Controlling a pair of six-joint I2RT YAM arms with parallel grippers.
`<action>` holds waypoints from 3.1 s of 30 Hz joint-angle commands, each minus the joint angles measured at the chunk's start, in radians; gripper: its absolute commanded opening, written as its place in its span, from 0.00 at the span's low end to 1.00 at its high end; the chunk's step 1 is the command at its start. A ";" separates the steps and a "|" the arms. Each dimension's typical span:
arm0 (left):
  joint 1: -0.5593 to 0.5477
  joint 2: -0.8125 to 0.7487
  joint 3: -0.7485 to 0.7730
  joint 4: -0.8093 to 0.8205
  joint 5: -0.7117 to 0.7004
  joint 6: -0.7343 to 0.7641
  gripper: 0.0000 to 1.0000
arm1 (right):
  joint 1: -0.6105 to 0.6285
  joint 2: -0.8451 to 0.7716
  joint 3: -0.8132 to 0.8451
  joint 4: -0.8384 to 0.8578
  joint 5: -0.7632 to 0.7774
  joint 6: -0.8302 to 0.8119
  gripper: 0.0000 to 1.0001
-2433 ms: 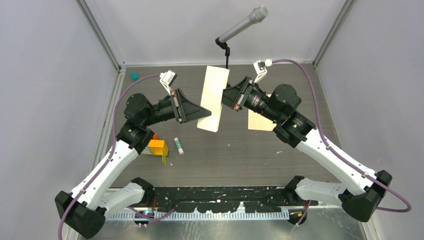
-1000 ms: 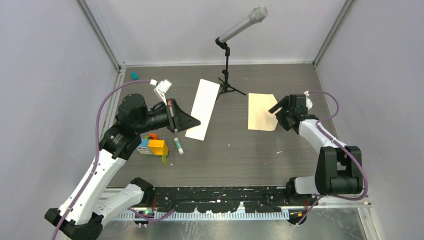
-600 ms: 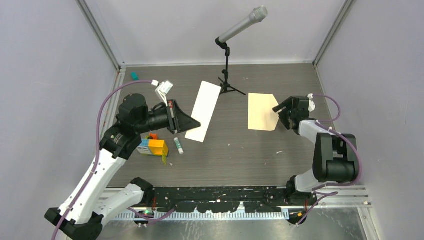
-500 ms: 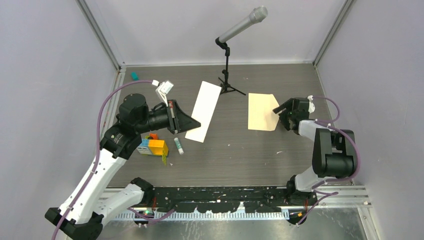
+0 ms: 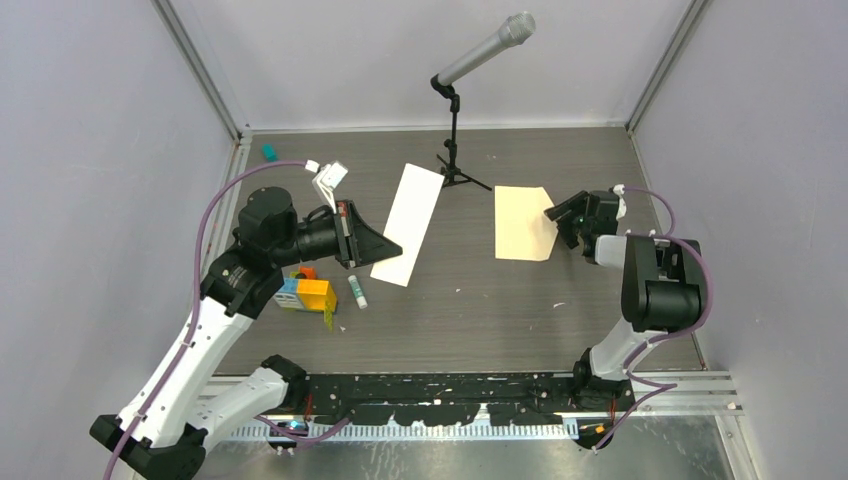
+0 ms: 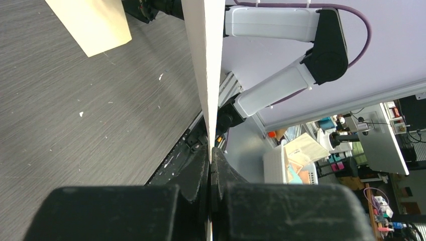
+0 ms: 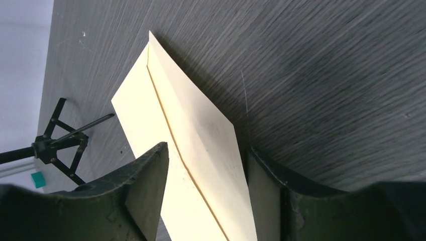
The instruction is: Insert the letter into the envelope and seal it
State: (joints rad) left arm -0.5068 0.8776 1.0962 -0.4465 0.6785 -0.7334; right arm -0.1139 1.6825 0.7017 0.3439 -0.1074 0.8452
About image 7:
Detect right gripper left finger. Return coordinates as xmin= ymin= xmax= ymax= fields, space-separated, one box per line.
xmin=1 ymin=142 xmax=169 ymax=240

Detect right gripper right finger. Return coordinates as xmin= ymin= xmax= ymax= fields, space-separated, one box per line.
xmin=246 ymin=148 xmax=425 ymax=240

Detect black tripod microphone stand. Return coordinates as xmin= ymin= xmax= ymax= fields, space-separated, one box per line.
xmin=1 ymin=98 xmax=115 ymax=186

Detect teal small block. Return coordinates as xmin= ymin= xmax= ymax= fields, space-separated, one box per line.
xmin=31 ymin=172 xmax=46 ymax=189

